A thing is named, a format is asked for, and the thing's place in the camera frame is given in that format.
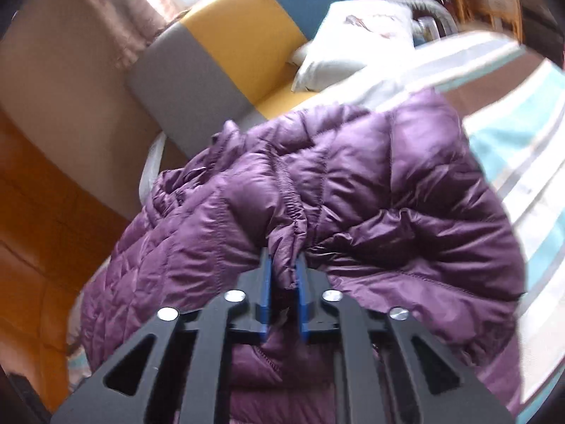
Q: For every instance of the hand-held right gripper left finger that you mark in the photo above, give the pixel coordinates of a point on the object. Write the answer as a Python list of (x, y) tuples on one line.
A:
[(265, 293)]

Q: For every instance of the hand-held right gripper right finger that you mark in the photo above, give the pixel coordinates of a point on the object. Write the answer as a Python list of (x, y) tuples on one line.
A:
[(303, 302)]

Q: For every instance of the purple quilted puffer jacket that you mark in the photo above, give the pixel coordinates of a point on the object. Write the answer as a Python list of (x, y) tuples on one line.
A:
[(353, 185)]

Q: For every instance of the orange wooden wardrobe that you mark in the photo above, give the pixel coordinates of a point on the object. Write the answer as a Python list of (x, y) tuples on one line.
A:
[(44, 229)]

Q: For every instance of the white printed pillow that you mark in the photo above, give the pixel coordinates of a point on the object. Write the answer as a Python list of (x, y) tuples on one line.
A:
[(348, 48)]

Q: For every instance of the grey yellow blue sofa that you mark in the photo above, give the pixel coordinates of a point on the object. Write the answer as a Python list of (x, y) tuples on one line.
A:
[(229, 35)]

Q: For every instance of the striped bed sheet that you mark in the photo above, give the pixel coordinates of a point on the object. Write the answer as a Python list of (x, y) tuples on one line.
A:
[(521, 141)]

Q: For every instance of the beige patterned curtain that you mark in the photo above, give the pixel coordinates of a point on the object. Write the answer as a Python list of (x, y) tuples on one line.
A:
[(132, 13)]

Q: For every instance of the grey curved bar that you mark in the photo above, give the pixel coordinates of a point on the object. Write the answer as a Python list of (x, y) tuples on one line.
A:
[(435, 9)]

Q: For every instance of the wooden chair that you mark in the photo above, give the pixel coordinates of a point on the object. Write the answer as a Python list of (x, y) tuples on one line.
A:
[(481, 0)]

